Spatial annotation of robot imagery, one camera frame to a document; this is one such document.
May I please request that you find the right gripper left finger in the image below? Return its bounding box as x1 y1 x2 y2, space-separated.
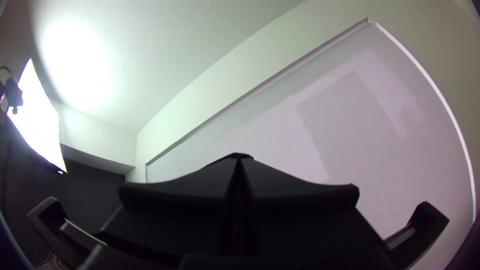
98 155 239 260

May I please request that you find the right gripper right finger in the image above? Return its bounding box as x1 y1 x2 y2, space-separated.
240 155 384 260

